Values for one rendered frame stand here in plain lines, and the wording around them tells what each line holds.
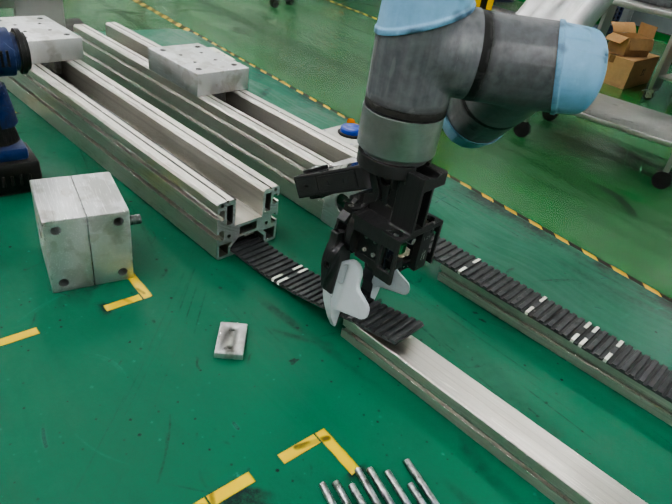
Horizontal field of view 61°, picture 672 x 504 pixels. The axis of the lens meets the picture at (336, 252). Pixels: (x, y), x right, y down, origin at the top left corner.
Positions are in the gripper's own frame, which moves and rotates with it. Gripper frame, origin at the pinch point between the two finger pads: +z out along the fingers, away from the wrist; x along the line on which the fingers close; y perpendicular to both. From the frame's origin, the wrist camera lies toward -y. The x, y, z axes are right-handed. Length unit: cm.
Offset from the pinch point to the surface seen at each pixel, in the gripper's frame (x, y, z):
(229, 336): -12.9, -5.3, 2.2
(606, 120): 296, -70, 55
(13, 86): -5, -84, 1
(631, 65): 490, -127, 61
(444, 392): -2.1, 15.5, 0.1
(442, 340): 7.3, 9.2, 3.0
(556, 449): 0.7, 26.4, 0.0
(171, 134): 2.0, -40.7, -4.7
